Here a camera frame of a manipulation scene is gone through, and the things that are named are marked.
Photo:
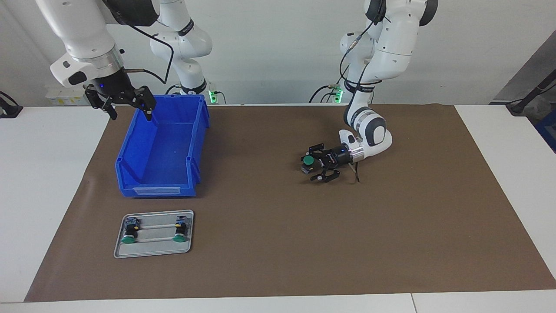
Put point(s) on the blue plastic storage bin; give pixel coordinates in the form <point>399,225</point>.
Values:
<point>165,152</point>

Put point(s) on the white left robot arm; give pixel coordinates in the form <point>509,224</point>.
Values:
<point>391,48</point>

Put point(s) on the black clamp mount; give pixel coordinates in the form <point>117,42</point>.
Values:
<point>8,112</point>

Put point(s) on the white wall socket box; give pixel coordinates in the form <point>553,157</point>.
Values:
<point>58,95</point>

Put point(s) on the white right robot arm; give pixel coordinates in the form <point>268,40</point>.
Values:
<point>82,30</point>

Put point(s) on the silver metal tray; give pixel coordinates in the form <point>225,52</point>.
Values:
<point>152,250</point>

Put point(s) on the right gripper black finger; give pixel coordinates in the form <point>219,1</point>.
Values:
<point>100,98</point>
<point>147,102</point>

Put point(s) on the black stand pole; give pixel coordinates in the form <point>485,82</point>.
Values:
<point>519,106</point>

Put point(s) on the green push button switch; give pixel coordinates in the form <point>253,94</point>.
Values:
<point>130,230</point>
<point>180,228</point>
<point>309,161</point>

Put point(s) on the blue crate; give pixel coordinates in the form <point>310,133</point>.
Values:
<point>548,130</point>

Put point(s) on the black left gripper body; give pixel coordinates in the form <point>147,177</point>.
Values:
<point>339,157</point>

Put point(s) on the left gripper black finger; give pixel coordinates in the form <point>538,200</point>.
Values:
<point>328,176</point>
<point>320,150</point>

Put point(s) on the brown table mat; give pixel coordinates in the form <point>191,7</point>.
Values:
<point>325,239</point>

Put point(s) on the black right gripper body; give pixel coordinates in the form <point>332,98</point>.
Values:
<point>113,87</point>

